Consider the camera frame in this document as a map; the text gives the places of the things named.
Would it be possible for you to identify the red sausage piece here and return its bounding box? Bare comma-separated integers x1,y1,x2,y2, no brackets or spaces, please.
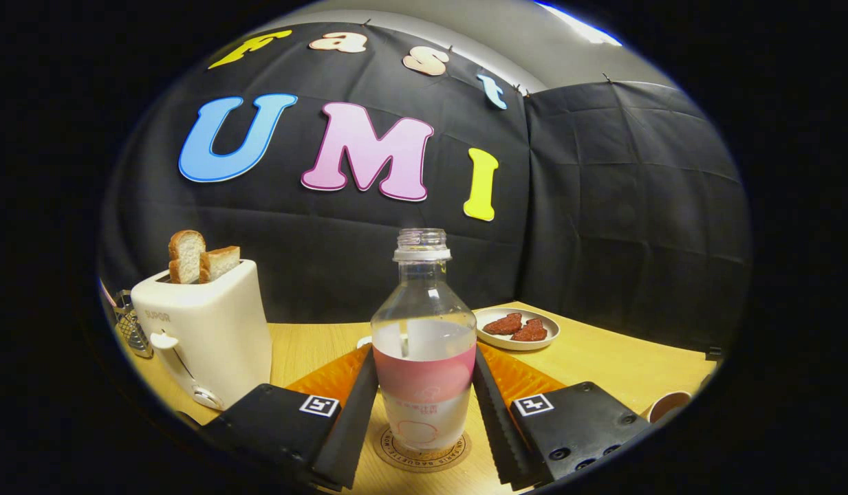
512,318,548,343
483,313,523,336

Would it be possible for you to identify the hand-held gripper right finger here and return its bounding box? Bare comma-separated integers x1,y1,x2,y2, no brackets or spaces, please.
473,344,653,492

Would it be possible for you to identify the round cork coaster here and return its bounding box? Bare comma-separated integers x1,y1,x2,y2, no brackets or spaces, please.
373,423,472,474

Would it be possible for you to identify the beige cup wooden handle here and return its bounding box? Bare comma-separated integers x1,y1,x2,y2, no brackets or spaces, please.
646,390,693,423

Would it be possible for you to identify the black backdrop cloth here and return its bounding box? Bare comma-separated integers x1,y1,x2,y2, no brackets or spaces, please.
97,21,752,355

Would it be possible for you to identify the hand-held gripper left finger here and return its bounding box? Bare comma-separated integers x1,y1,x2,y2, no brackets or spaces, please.
202,346,381,492

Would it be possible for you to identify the wooden table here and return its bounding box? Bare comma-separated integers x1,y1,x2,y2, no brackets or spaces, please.
118,301,719,495

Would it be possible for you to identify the toast bread slice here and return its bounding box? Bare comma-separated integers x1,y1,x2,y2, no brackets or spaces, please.
199,246,241,284
168,230,207,285

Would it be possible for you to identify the glass jar with mesh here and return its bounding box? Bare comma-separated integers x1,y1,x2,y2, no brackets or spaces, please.
114,289,154,360

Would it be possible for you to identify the round white plate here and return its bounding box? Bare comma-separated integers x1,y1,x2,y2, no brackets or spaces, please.
472,307,561,352

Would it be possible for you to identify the clear juice bottle pink label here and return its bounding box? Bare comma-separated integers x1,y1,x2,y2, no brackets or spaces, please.
371,228,479,452

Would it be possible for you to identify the white toaster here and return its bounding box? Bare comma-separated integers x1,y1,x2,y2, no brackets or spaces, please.
131,258,273,412

